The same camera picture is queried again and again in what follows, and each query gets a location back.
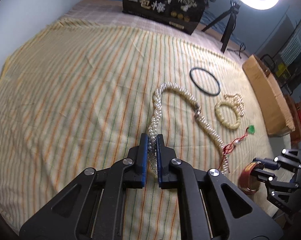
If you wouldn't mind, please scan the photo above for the green pendant red cord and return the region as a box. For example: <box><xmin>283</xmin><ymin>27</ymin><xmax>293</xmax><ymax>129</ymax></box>
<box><xmin>219</xmin><ymin>125</ymin><xmax>256</xmax><ymax>170</ymax></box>

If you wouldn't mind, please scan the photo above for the cream bead bracelet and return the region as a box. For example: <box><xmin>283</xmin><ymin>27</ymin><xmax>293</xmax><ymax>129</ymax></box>
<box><xmin>214</xmin><ymin>101</ymin><xmax>242</xmax><ymax>131</ymax></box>

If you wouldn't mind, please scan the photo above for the thick white pearl necklace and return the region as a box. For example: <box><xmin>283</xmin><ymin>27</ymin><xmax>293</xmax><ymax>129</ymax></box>
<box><xmin>147</xmin><ymin>82</ymin><xmax>230</xmax><ymax>176</ymax></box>

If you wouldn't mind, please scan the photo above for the black ring bangle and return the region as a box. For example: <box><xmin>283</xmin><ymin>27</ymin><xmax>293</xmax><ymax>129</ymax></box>
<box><xmin>189</xmin><ymin>67</ymin><xmax>221</xmax><ymax>96</ymax></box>

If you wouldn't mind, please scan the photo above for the cardboard box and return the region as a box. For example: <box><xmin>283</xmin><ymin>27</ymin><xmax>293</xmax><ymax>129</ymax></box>
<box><xmin>242</xmin><ymin>55</ymin><xmax>295</xmax><ymax>137</ymax></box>

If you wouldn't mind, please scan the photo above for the black metal clothes rack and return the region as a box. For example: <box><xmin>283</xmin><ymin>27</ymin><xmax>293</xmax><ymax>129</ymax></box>
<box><xmin>258</xmin><ymin>15</ymin><xmax>301</xmax><ymax>95</ymax></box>

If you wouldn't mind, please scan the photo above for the yellow striped cloth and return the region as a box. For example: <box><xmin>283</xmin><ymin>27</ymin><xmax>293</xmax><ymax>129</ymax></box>
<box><xmin>0</xmin><ymin>17</ymin><xmax>283</xmax><ymax>240</ymax></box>

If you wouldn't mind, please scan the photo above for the black tripod stand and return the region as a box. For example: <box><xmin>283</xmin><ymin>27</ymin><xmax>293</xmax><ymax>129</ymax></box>
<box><xmin>201</xmin><ymin>1</ymin><xmax>240</xmax><ymax>53</ymax></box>

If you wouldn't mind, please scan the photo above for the black printed gift bag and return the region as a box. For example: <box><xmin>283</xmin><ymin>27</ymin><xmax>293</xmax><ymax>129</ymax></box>
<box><xmin>122</xmin><ymin>0</ymin><xmax>215</xmax><ymax>35</ymax></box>

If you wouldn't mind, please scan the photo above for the pink plaid blanket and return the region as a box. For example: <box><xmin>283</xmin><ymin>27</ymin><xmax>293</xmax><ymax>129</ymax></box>
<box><xmin>58</xmin><ymin>0</ymin><xmax>247</xmax><ymax>68</ymax></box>

